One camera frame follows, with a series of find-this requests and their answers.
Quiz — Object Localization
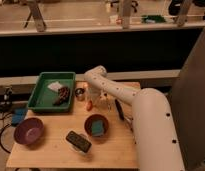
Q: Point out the blue box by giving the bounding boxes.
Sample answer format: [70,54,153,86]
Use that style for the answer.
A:
[11,108,27,126]

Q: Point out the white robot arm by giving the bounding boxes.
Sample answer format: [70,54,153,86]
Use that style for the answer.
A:
[84,66,185,171]

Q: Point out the teal sponge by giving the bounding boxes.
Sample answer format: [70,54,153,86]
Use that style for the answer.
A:
[91,120,104,136]

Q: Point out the purple bowl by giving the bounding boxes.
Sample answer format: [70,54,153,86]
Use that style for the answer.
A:
[14,118,44,145]

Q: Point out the black rectangular block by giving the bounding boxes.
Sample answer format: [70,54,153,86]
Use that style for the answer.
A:
[66,131,91,153]

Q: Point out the black handled brush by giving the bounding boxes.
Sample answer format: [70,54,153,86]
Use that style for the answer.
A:
[115,99,133,132]

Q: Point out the brown item in tray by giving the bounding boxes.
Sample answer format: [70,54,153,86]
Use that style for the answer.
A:
[53,87,70,106]

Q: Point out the black cables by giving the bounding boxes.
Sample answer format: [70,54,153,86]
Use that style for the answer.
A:
[0,99,14,154]

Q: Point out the green plastic tray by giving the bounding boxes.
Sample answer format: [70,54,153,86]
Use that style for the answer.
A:
[27,72,75,113]

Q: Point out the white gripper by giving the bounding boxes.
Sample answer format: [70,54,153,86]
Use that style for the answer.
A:
[87,85,110,109]

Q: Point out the dark red bowl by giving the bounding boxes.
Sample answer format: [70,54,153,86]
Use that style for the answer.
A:
[84,114,109,137]

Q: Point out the white cloth in tray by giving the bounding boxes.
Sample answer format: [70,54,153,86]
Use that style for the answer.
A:
[48,81,63,92]

